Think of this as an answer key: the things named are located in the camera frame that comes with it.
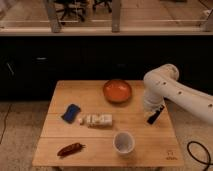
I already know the orange bowl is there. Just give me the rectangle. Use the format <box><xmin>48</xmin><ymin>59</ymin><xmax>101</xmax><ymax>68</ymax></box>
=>
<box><xmin>103</xmin><ymin>79</ymin><xmax>132</xmax><ymax>103</ymax></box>

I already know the black office chair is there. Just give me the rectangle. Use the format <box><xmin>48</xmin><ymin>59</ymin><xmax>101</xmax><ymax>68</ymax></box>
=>
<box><xmin>92</xmin><ymin>0</ymin><xmax>113</xmax><ymax>14</ymax></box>
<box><xmin>54</xmin><ymin>0</ymin><xmax>88</xmax><ymax>25</ymax></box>

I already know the wooden table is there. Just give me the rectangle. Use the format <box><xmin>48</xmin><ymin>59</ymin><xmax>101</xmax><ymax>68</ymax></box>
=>
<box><xmin>33</xmin><ymin>80</ymin><xmax>183</xmax><ymax>167</ymax></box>

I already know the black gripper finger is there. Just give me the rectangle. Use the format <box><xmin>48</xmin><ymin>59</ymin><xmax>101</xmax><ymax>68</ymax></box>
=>
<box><xmin>147</xmin><ymin>105</ymin><xmax>165</xmax><ymax>124</ymax></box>

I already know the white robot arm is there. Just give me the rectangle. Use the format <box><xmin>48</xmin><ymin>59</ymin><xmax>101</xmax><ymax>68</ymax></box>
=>
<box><xmin>143</xmin><ymin>64</ymin><xmax>213</xmax><ymax>124</ymax></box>

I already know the black floor cable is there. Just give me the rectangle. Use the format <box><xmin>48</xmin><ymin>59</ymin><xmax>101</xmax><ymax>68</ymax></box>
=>
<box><xmin>186</xmin><ymin>140</ymin><xmax>213</xmax><ymax>171</ymax></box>

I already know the white cup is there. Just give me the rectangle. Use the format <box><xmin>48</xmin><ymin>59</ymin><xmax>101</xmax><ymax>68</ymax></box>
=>
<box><xmin>113</xmin><ymin>131</ymin><xmax>135</xmax><ymax>156</ymax></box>

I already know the thin cable at left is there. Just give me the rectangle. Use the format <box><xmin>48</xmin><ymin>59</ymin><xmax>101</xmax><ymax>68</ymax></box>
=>
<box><xmin>0</xmin><ymin>102</ymin><xmax>14</xmax><ymax>145</ymax></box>

